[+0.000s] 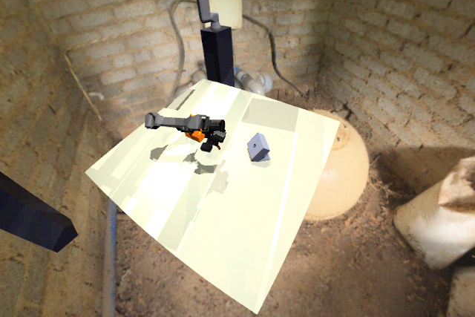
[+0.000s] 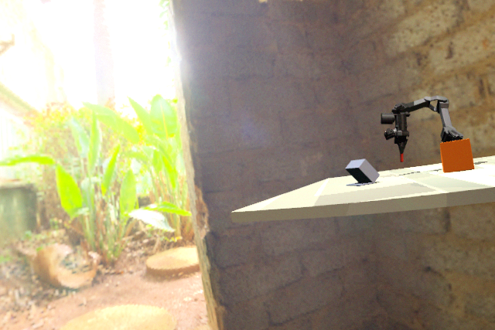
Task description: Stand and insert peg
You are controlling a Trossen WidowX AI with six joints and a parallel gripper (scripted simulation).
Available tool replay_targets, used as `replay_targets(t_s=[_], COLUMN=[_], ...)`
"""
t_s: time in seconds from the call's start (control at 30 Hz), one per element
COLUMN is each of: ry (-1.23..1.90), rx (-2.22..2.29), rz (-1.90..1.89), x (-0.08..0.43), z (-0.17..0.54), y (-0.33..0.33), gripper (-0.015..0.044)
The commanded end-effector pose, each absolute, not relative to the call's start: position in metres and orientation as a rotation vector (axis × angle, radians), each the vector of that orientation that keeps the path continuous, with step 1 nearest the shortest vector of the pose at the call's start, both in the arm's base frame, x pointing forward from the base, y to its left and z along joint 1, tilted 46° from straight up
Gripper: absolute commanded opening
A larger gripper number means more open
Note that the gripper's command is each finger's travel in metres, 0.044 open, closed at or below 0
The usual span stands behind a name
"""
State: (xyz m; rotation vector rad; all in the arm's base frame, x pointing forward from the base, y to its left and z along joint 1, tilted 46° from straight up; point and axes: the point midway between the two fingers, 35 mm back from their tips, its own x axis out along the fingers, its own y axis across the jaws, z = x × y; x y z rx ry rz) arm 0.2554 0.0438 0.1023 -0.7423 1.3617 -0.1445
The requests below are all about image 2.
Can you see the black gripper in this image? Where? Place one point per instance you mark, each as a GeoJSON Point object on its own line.
{"type": "Point", "coordinates": [401, 135]}

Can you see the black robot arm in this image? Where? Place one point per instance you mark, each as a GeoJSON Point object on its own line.
{"type": "Point", "coordinates": [401, 111]}

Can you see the dark grey square panel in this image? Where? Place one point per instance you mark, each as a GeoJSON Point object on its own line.
{"type": "Point", "coordinates": [362, 171]}

